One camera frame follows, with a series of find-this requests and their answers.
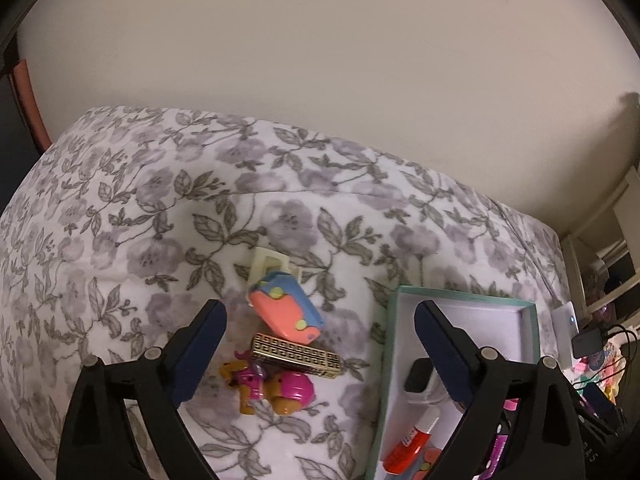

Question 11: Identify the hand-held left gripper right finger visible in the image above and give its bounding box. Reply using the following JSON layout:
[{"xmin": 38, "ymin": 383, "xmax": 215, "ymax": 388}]
[{"xmin": 414, "ymin": 300, "xmax": 587, "ymax": 480}]

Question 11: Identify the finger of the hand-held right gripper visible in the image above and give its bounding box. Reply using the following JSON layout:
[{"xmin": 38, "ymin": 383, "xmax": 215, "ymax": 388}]
[{"xmin": 582, "ymin": 382, "xmax": 626, "ymax": 436}]

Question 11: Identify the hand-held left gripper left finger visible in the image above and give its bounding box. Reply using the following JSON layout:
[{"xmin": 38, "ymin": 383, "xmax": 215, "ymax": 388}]
[{"xmin": 56, "ymin": 299, "xmax": 228, "ymax": 480}]

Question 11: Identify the teal box with white inside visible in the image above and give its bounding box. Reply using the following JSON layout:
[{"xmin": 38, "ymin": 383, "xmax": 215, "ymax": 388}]
[{"xmin": 365, "ymin": 285, "xmax": 541, "ymax": 480}]

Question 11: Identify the orange stain remover bottle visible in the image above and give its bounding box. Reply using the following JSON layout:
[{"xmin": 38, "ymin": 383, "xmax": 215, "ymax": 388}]
[{"xmin": 382, "ymin": 407, "xmax": 441, "ymax": 476}]

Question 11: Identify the purple toy packet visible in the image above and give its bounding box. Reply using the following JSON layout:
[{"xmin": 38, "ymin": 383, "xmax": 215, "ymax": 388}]
[{"xmin": 482, "ymin": 432, "xmax": 511, "ymax": 476}]

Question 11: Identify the black charger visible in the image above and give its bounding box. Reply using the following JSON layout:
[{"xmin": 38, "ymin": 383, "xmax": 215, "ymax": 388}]
[{"xmin": 571, "ymin": 330, "xmax": 608, "ymax": 359}]

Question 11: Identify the white power bank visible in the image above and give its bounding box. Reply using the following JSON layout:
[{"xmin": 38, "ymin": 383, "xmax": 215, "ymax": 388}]
[{"xmin": 551, "ymin": 301, "xmax": 581, "ymax": 368}]

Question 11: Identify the gold patterned lighter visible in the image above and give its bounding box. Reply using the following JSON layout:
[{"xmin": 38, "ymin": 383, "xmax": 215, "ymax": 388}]
[{"xmin": 250, "ymin": 332, "xmax": 345, "ymax": 378}]

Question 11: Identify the pink dog toy figure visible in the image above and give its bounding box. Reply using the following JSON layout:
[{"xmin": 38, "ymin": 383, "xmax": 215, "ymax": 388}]
[{"xmin": 220, "ymin": 350, "xmax": 316, "ymax": 417}]

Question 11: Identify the floral printed blanket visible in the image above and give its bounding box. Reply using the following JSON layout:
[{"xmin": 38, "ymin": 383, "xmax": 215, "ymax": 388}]
[{"xmin": 0, "ymin": 105, "xmax": 573, "ymax": 480}]

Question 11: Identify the cream shelf unit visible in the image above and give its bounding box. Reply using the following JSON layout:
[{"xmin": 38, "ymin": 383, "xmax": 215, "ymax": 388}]
[{"xmin": 560, "ymin": 165, "xmax": 640, "ymax": 331}]

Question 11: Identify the dark cabinet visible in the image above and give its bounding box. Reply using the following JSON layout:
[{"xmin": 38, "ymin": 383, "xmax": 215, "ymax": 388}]
[{"xmin": 0, "ymin": 75, "xmax": 42, "ymax": 211}]

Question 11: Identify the red-brown wooden trim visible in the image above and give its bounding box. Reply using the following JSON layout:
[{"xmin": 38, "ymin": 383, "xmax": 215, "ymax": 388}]
[{"xmin": 12, "ymin": 59, "xmax": 52, "ymax": 152}]

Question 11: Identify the black cable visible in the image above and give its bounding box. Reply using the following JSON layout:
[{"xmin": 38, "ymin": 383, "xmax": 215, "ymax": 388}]
[{"xmin": 575, "ymin": 324, "xmax": 640, "ymax": 392}]

